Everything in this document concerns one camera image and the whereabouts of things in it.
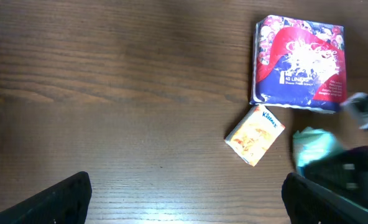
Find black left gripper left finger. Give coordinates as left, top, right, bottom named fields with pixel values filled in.
left=0, top=171, right=92, bottom=224

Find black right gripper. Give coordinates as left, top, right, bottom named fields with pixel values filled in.
left=303, top=146, right=368, bottom=209

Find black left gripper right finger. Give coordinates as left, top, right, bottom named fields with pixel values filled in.
left=281, top=172, right=368, bottom=224

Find teal white snack packet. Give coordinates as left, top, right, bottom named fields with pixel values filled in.
left=292, top=127, right=346, bottom=177

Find orange juice carton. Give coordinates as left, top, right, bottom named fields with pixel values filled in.
left=225, top=105, right=285, bottom=167

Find purple pink tissue pack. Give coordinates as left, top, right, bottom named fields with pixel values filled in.
left=250, top=15, right=347, bottom=113

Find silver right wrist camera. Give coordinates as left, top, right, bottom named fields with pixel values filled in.
left=341, top=92, right=368, bottom=130

